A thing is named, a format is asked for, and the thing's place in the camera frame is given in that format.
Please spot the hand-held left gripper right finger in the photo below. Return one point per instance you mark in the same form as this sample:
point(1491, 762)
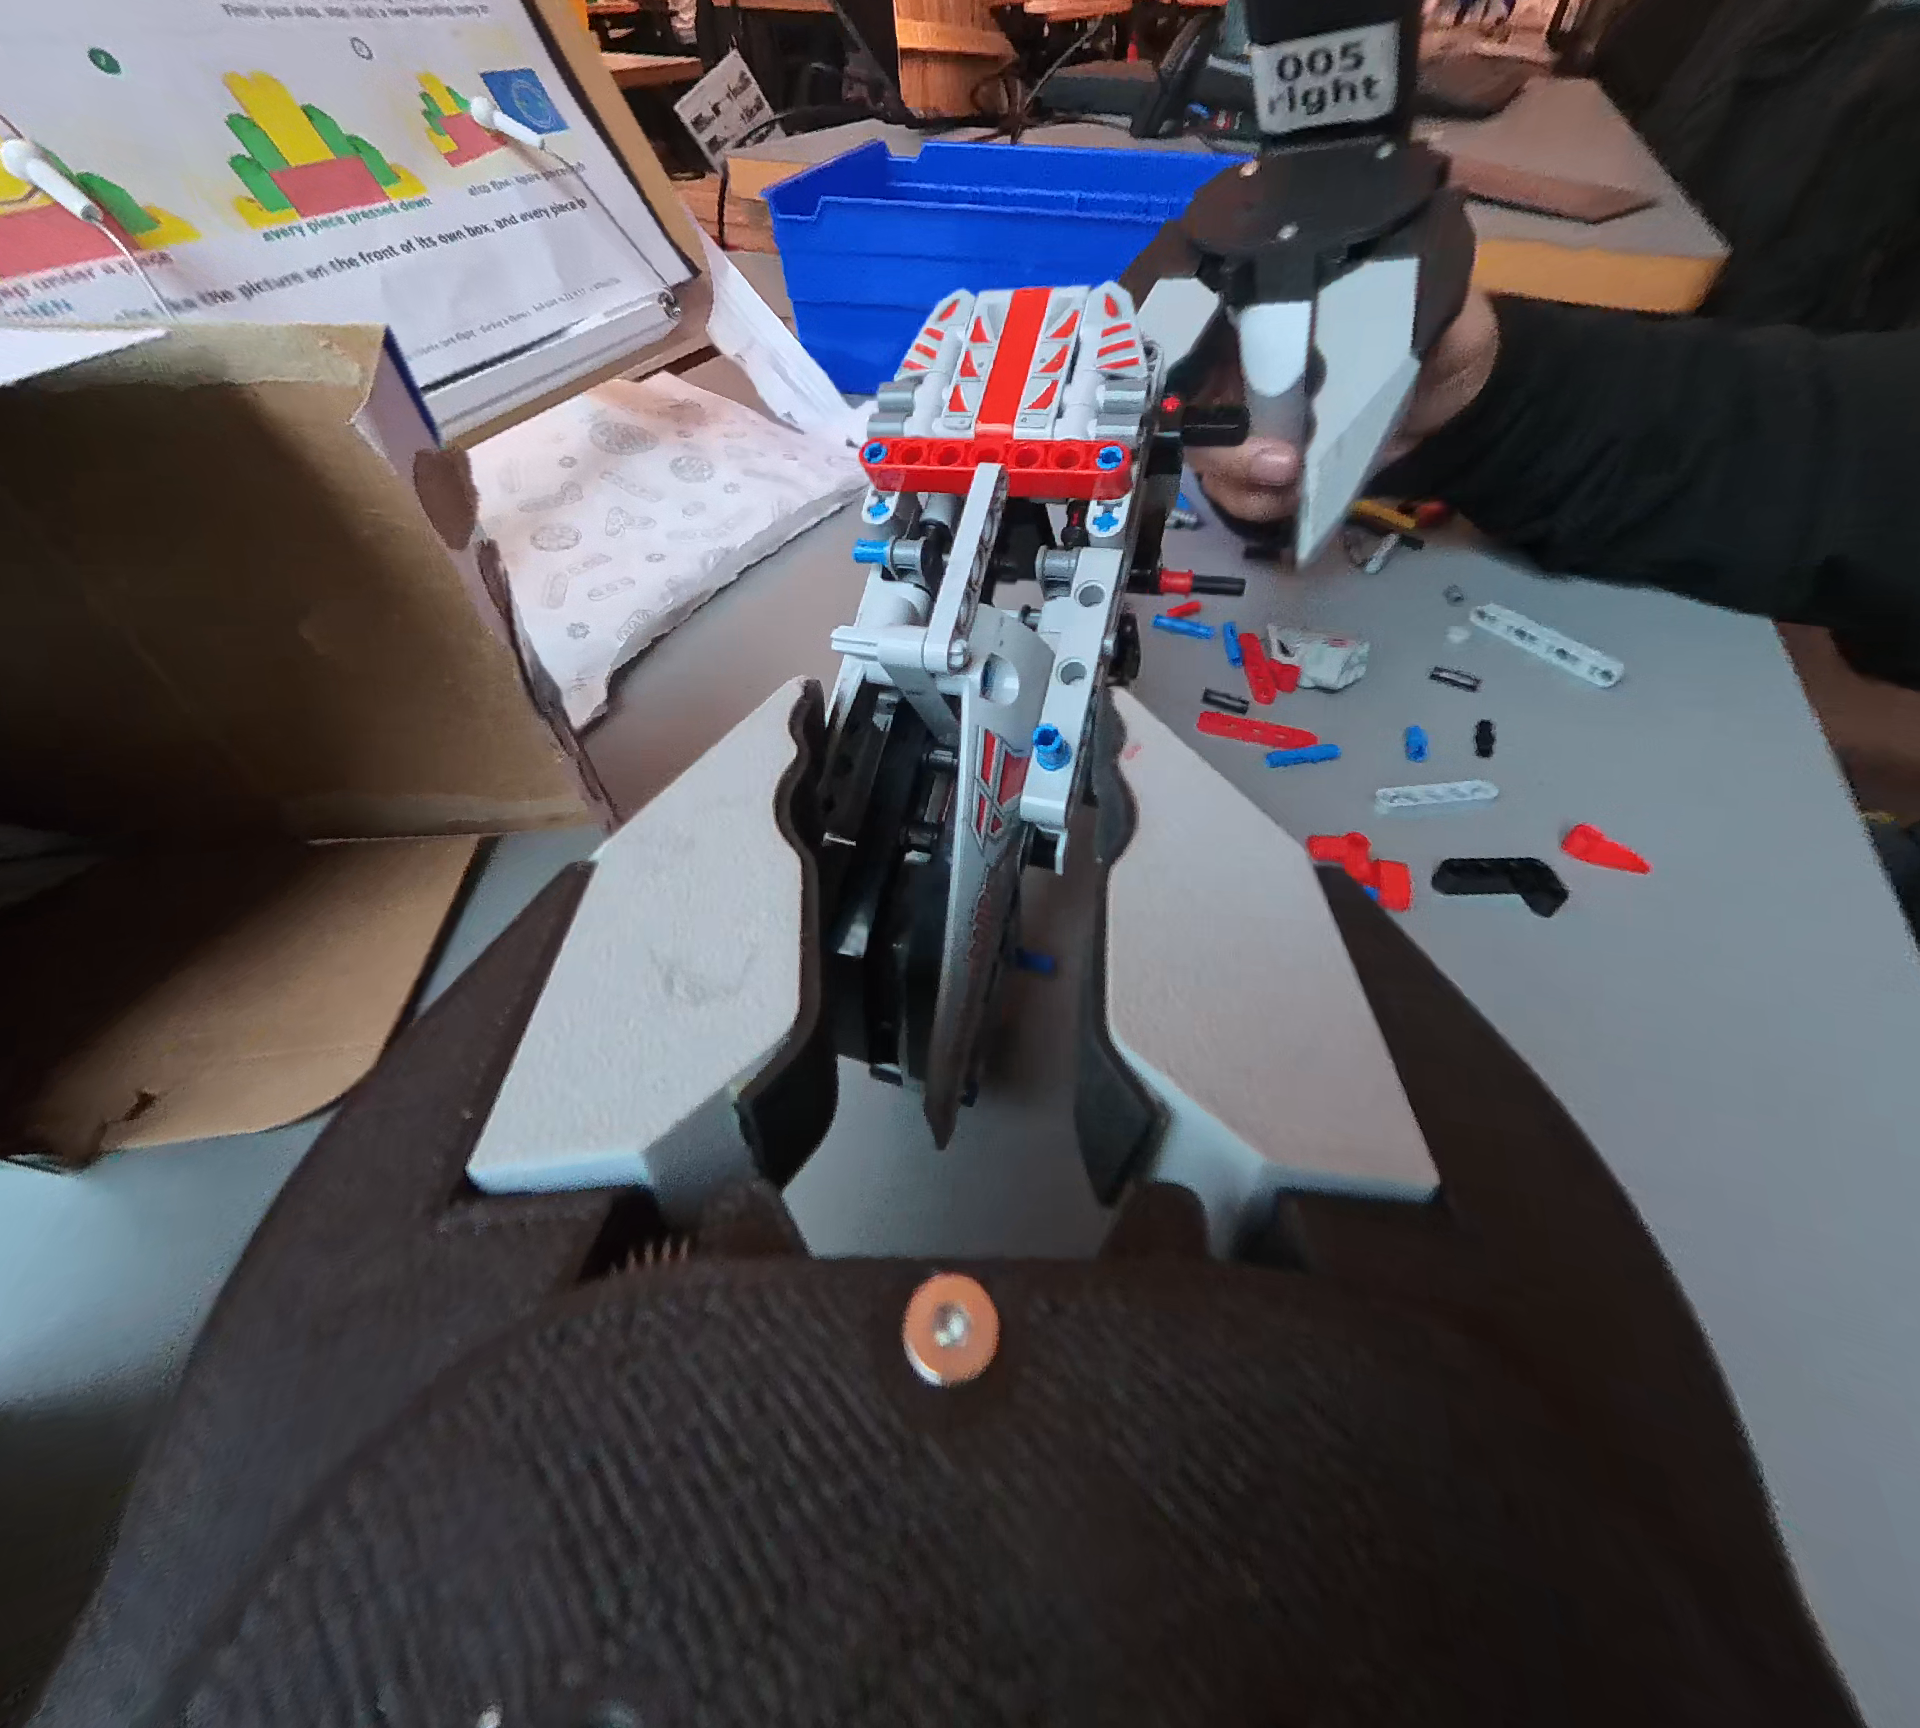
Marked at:
point(1244, 992)

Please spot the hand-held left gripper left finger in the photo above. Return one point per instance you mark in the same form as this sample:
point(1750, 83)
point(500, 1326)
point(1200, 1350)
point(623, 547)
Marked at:
point(660, 979)

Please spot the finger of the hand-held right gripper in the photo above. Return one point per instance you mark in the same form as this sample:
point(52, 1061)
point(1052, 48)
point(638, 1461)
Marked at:
point(1359, 379)
point(1274, 356)

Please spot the grey red toy brick model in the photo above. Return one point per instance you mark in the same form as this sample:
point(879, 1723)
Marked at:
point(1021, 379)

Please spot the person's right forearm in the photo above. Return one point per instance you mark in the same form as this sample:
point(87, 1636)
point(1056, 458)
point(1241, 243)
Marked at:
point(1680, 469)

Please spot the cardboard toy set box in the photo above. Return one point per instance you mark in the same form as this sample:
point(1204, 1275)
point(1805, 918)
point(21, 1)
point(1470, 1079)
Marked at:
point(224, 559)

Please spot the person's right hand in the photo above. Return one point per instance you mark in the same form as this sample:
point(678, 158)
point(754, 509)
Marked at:
point(1252, 483)

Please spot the red toy connector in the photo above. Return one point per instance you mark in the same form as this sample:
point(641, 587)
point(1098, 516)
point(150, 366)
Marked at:
point(1359, 866)

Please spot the long blue toy pin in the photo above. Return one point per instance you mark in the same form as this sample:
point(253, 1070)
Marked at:
point(1303, 755)

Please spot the red straight toy beam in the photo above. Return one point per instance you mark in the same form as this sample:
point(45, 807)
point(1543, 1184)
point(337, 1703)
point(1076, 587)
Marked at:
point(1256, 727)

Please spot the black bent toy beam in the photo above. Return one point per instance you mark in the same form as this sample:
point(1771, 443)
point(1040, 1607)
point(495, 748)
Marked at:
point(1501, 881)

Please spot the white red toy panel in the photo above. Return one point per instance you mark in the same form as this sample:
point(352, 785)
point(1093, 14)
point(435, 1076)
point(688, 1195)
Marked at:
point(1320, 657)

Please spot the red bent toy beam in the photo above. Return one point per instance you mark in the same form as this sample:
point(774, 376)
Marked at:
point(1260, 666)

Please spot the long white toy beam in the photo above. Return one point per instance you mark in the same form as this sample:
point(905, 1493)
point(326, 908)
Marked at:
point(1545, 643)

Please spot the blue plastic bin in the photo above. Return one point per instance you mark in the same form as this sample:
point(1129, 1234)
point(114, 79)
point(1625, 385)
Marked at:
point(961, 243)

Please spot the red toy tooth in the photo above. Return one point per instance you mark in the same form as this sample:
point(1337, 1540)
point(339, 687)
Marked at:
point(1604, 848)

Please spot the patterned paper bag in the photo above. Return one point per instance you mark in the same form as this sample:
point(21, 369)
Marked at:
point(660, 498)

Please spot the plain white paper bag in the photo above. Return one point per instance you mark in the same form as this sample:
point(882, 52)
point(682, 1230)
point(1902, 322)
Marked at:
point(765, 333)

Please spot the small white sign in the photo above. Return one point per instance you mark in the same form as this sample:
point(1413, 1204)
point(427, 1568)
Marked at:
point(728, 116)

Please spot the instruction sheet on clipboard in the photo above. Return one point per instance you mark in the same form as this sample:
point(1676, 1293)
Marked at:
point(668, 213)

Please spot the clear acrylic holder bar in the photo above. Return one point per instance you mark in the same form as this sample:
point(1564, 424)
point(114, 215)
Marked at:
point(570, 356)

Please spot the printed instruction sheet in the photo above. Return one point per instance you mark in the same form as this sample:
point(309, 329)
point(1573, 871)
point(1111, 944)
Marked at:
point(300, 3)

